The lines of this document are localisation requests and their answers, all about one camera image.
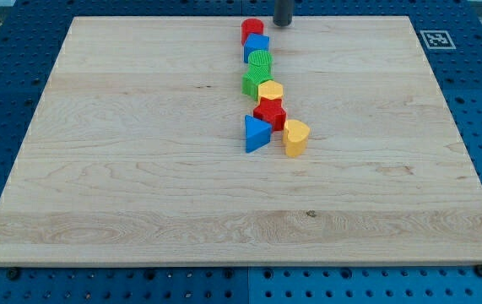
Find red star block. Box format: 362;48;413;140
252;97;287;131

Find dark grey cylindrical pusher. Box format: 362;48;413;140
273;0;294;27

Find white fiducial marker tag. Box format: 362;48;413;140
420;30;456;50

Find black bolt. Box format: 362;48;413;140
6;267;20;281
474;264;482;278

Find wooden board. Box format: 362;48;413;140
0;16;482;267

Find black bolt front left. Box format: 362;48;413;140
6;267;20;281

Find green cylinder block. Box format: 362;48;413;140
248;50;273;73

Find black bolt front right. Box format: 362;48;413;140
474;264;482;278

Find red cylinder block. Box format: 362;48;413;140
241;18;264;45

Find yellow hexagon block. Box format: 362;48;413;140
257;80;284;102

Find green cube block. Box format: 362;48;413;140
241;68;273;100

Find yellow heart block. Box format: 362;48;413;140
283;119;311;157

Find blue triangle block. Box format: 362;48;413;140
245;115;272;153

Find blue pentagon block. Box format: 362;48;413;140
243;33;270;63

